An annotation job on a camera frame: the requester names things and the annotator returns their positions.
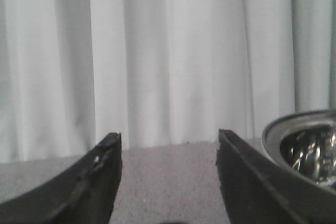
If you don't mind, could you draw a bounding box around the white pleated curtain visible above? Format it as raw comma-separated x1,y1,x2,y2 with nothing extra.
1,0,335,163

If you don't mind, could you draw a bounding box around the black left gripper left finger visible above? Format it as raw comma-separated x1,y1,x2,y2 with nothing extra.
1,133,122,223

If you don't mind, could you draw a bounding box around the pale green electric cooking pot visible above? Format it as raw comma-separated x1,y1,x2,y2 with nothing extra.
261,109,335,189

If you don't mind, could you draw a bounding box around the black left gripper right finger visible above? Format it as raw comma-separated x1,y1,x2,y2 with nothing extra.
216,130,335,223

